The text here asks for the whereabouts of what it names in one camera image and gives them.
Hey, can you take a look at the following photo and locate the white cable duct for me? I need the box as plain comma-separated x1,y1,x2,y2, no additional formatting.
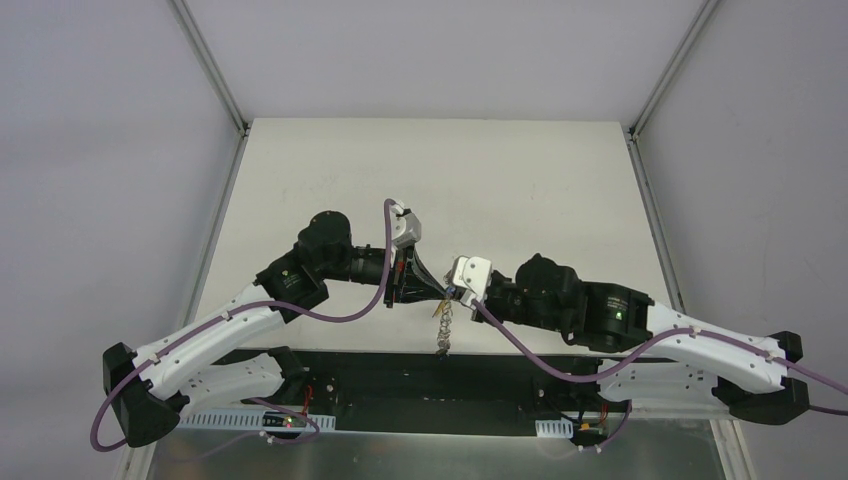
177,408,336,433
534,418,574,440

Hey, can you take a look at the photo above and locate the yellow tagged key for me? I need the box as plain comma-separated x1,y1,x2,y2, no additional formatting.
432,298,450,318

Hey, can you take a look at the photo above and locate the left white cable duct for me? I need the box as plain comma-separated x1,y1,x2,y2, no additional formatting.
177,408,336,433

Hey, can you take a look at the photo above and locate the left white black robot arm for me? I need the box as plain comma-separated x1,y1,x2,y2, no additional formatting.
90,201,446,451

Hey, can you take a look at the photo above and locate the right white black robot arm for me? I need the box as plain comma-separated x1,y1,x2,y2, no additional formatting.
446,254,811,425

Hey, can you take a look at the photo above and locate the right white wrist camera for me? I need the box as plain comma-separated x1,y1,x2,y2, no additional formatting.
447,256,493,307

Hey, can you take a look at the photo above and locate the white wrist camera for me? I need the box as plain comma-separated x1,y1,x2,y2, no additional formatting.
447,256,493,307
390,203,422,250

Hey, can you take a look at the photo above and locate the right white cable duct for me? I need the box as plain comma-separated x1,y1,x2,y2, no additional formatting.
534,418,574,440

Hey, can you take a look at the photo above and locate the metal disc keyring holder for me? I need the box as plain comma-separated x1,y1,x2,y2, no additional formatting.
435,300,453,358

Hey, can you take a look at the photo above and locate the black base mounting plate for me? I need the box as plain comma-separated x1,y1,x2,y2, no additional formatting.
268,347,625,437

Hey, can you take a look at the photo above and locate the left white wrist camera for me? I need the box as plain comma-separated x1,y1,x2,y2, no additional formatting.
390,203,422,250

